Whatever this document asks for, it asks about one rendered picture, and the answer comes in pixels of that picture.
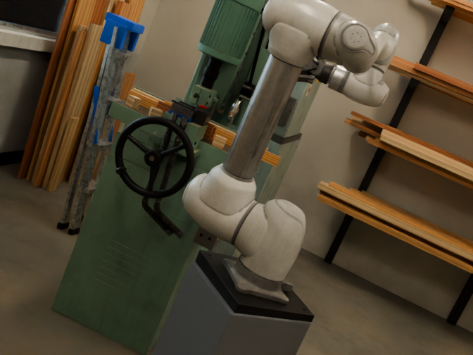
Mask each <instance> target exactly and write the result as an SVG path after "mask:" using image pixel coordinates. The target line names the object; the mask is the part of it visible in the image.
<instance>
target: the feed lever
mask: <svg viewBox="0 0 473 355"><path fill-rule="evenodd" d="M264 34H265V29H264V27H263V26H262V30H261V33H260V38H259V41H258V46H257V49H256V54H255V58H254V61H253V66H252V69H251V74H250V78H249V81H248V82H247V81H245V82H244V83H243V85H242V88H241V91H240V95H243V96H245V97H246V98H249V99H250V98H251V97H252V95H253V92H254V90H255V88H256V85H254V84H252V81H253V76H254V72H255V69H256V64H257V61H258V56H259V53H260V48H261V45H262V42H263V37H264Z"/></svg>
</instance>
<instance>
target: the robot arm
mask: <svg viewBox="0 0 473 355"><path fill-rule="evenodd" d="M262 19H263V27H264V29H265V31H266V32H268V33H269V43H268V49H269V52H270V55H269V57H268V59H267V62H266V64H265V67H264V68H263V71H262V73H261V76H260V78H259V81H258V83H257V85H256V88H255V90H254V92H253V95H252V97H251V100H250V101H249V105H248V107H247V109H246V112H245V114H244V116H243V119H242V121H241V124H240V126H239V129H238V130H237V132H236V135H235V137H234V140H233V142H232V145H231V147H230V149H229V151H228V154H227V156H226V158H225V161H224V163H222V164H220V165H218V166H215V167H214V168H212V169H211V171H210V172H209V174H207V173H203V174H200V175H197V176H196V177H195V178H194V179H192V180H191V181H190V182H189V184H188V185H187V187H186V189H185V191H184V193H183V197H182V203H183V206H184V210H185V211H186V212H187V213H188V215H189V216H190V217H191V219H192V220H193V221H194V222H195V223H197V224H198V225H199V226H200V227H202V228H203V229H204V230H206V231H208V232H209V233H210V234H212V235H214V236H216V237H217V238H219V239H221V240H223V241H225V242H227V243H230V244H231V245H233V246H235V247H236V249H237V250H238V251H239V252H240V253H241V255H240V257H239V258H238V260H237V261H233V260H230V259H223V261H222V264H223V265H224V266H225V268H226V269H227V271H228V273H229V274H230V276H231V278H232V280H233V282H234V284H235V289H236V291H238V292H240V293H242V294H251V295H254V296H257V297H262V298H265V299H269V300H273V301H277V302H279V303H281V304H285V305H287V303H288V302H289V299H288V298H287V296H286V295H285V294H284V293H283V291H291V290H292V289H293V284H292V283H291V282H289V281H287V280H285V279H284V278H285V277H286V274H287V273H288V272H289V271H290V269H291V267H292V265H293V264H294V261H295V260H296V258H297V256H298V254H299V251H300V250H301V247H302V245H303V240H304V237H305V229H306V221H305V214H304V212H302V210H300V208H299V207H297V206H296V205H294V204H292V203H291V202H290V201H287V200H284V199H273V200H270V201H268V202H267V203H266V204H260V203H258V202H257V201H255V200H254V199H255V195H256V182H255V180H254V178H253V176H254V175H255V173H256V170H257V168H258V166H259V163H260V161H261V159H262V157H263V154H264V153H265V150H266V148H267V146H268V144H269V142H270V139H271V137H272V135H273V132H274V131H275V128H276V126H277V124H278V122H279V119H280V117H281V115H282V113H283V111H284V108H285V106H286V104H287V101H288V100H289V97H290V96H291V93H292V91H293V89H294V87H295V84H296V82H308V83H310V84H312V83H313V81H314V79H315V78H317V79H318V81H319V82H321V83H324V84H327V83H328V88H330V89H333V90H335V91H337V92H338V93H342V94H343V95H345V96H346V97H347V98H349V99H350V100H352V101H354V102H357V103H359V104H362V105H366V106H371V107H379V106H381V105H382V104H383V103H384V102H385V101H386V98H387V96H388V94H389V88H388V86H387V85H386V83H384V82H382V78H383V76H384V73H385V71H386V69H387V68H388V67H389V65H390V63H391V61H392V59H393V57H394V55H395V52H396V49H397V47H398V43H399V31H398V29H397V28H396V27H395V26H394V25H392V24H389V23H382V24H380V25H378V26H376V27H375V28H374V29H373V30H371V29H370V28H369V27H368V26H367V25H366V24H364V23H362V22H359V21H357V20H356V19H354V18H352V17H350V16H349V15H346V14H345V13H343V12H341V11H339V10H337V9H335V8H334V7H333V6H331V5H329V4H326V3H325V2H323V1H320V0H269V1H268V2H267V4H266V6H265V8H264V11H263V15H262ZM324 60H328V61H331V62H332V63H335V64H337V67H335V66H334V65H333V64H331V63H328V62H326V63H324ZM306 66H307V67H306Z"/></svg>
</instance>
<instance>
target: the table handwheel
mask: <svg viewBox="0 0 473 355"><path fill-rule="evenodd" d="M149 124H157V125H162V126H165V127H168V128H169V129H171V130H172V131H173V132H174V133H175V134H176V135H177V136H178V137H179V138H180V139H181V141H182V143H183V144H181V145H179V146H177V147H174V148H172V149H166V151H163V152H162V151H161V150H160V149H151V150H148V149H147V148H146V147H145V146H144V145H142V144H141V143H139V142H138V141H137V140H136V139H135V138H133V136H131V134H132V133H133V132H134V131H135V130H136V129H137V128H139V127H141V126H143V125H149ZM127 139H129V140H130V141H131V142H133V143H134V144H135V145H137V146H138V147H139V148H140V149H141V150H142V151H143V152H144V153H145V155H144V160H145V163H146V164H147V165H148V166H150V167H151V169H150V177H149V186H148V189H144V188H143V187H140V186H139V185H138V184H136V183H135V182H134V181H133V180H132V179H131V178H130V176H129V175H128V174H127V171H125V172H124V173H123V174H120V177H121V179H122V181H123V182H124V183H125V184H126V185H127V186H128V187H129V188H130V189H131V190H132V191H133V192H136V193H137V194H139V195H141V196H143V197H148V198H152V199H161V198H165V197H169V196H171V195H173V194H175V193H177V192H178V191H180V190H181V189H182V188H183V187H184V186H185V185H186V184H187V182H188V181H189V178H190V177H191V174H192V172H193V169H194V149H193V146H192V143H191V140H190V139H189V137H188V135H187V134H186V132H185V131H184V130H183V129H182V128H181V127H180V126H179V125H178V124H177V123H175V122H173V121H171V120H169V119H167V118H163V117H160V116H147V117H143V118H139V119H137V120H135V121H133V122H132V123H130V124H129V125H128V126H127V127H126V128H125V129H124V130H123V131H122V133H121V134H120V136H119V138H118V141H117V144H116V146H115V164H116V168H119V167H125V166H124V163H123V158H122V153H123V149H124V145H125V142H126V141H127ZM182 149H185V151H186V155H187V163H186V167H185V170H184V173H183V175H182V177H181V178H180V179H179V181H178V182H177V183H175V184H174V185H173V186H171V187H169V188H167V189H164V190H159V191H153V179H154V174H155V169H156V166H158V165H160V164H161V163H162V162H163V160H164V159H166V158H169V156H170V154H172V153H174V152H176V151H179V150H182Z"/></svg>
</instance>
